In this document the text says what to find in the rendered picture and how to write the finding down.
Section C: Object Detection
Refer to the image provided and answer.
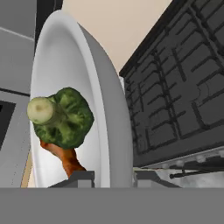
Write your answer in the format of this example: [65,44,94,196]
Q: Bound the grey microwave oven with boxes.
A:
[0,88,33,188]

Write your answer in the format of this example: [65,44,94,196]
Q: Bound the black oven door handle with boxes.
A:
[169,166,224,179]

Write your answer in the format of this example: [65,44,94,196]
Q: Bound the white bowl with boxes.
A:
[29,10,135,189]

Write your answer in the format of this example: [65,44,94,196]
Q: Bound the grey cupboard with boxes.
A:
[0,0,38,95]

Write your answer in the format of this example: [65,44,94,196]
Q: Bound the silver oven front with knobs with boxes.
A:
[139,145,224,189]

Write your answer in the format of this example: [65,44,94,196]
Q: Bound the black tall appliance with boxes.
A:
[34,0,64,55]

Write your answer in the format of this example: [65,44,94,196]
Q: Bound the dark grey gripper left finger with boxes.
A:
[47,170,95,189]

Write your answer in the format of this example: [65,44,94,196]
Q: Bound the green broccoli floret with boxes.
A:
[26,87,95,151]

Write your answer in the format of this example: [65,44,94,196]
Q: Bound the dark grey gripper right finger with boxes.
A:
[133,170,182,189]

